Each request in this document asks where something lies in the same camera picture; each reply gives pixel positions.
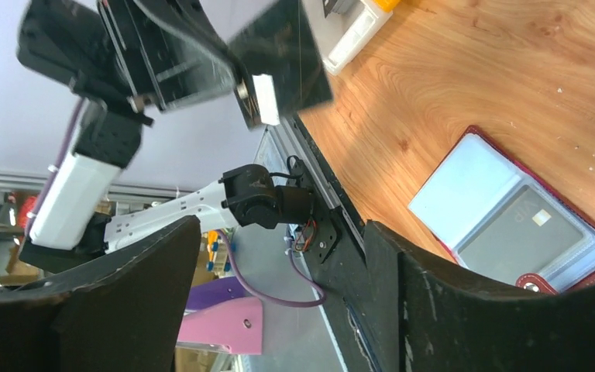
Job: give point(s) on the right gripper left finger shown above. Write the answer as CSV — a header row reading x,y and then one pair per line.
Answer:
x,y
120,312

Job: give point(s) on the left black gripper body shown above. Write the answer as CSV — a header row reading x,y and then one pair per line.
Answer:
x,y
168,53

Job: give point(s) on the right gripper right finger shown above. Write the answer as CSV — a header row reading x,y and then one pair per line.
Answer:
x,y
429,314

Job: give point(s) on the red leather card holder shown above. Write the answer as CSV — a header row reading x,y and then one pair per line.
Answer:
x,y
472,182

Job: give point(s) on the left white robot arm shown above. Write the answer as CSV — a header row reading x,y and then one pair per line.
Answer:
x,y
67,42

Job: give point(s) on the white plastic bin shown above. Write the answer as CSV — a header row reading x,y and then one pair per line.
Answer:
x,y
343,28

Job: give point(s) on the yellow plastic bin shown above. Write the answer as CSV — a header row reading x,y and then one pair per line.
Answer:
x,y
387,5

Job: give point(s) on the aluminium frame rail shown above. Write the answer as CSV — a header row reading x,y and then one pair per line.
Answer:
x,y
86,183

